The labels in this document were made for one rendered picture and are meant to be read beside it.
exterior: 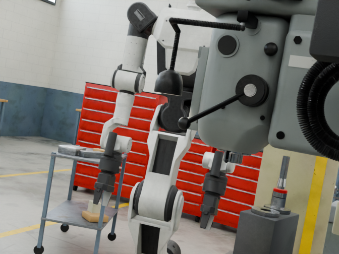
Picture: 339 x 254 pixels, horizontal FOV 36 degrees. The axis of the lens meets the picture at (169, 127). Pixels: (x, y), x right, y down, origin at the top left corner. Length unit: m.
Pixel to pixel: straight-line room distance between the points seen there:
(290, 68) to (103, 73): 10.99
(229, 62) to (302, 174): 1.86
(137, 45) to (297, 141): 1.15
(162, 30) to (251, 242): 0.89
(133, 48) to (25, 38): 10.04
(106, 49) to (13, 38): 2.05
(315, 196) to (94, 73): 9.61
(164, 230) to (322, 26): 1.30
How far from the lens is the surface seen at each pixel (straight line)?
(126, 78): 2.09
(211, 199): 1.95
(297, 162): 2.99
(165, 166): 2.04
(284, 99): 1.13
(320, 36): 0.88
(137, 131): 6.52
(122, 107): 2.11
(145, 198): 1.97
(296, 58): 1.13
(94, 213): 4.42
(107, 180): 2.07
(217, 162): 1.94
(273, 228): 1.62
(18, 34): 11.93
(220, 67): 1.20
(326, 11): 0.88
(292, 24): 1.16
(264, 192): 3.04
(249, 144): 1.21
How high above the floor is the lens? 1.41
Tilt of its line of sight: 3 degrees down
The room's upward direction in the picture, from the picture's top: 10 degrees clockwise
